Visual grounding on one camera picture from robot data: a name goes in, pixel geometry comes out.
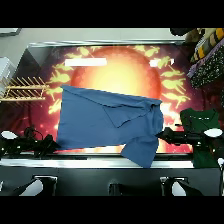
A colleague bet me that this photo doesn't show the yellow wooden rack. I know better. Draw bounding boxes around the yellow wooden rack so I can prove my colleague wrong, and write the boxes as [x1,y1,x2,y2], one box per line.
[0,75,51,103]

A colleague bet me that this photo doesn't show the dark dotted garment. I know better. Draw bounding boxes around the dark dotted garment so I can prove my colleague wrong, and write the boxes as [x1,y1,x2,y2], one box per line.
[187,41,224,90]

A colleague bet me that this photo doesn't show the silver frame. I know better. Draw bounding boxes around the silver frame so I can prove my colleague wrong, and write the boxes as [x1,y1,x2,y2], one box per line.
[0,155,224,197]

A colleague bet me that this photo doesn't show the white box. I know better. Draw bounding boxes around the white box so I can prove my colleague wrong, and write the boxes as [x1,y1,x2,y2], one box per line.
[0,56,16,97]

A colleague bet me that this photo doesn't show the blue T-shirt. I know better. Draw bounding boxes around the blue T-shirt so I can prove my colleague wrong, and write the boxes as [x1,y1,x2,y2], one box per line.
[55,83,165,169]

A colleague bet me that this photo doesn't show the black cable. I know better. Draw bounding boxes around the black cable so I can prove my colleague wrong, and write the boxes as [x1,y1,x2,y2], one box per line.
[23,125,45,142]

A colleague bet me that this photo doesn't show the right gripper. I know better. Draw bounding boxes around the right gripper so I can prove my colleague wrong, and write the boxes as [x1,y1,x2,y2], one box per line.
[155,127,181,144]

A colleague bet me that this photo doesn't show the yellow black striped garment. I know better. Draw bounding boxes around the yellow black striped garment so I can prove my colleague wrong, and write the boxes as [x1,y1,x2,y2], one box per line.
[185,28,224,65]

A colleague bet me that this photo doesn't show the dark green shirt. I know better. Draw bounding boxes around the dark green shirt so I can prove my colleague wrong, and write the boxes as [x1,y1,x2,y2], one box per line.
[179,107,223,169]

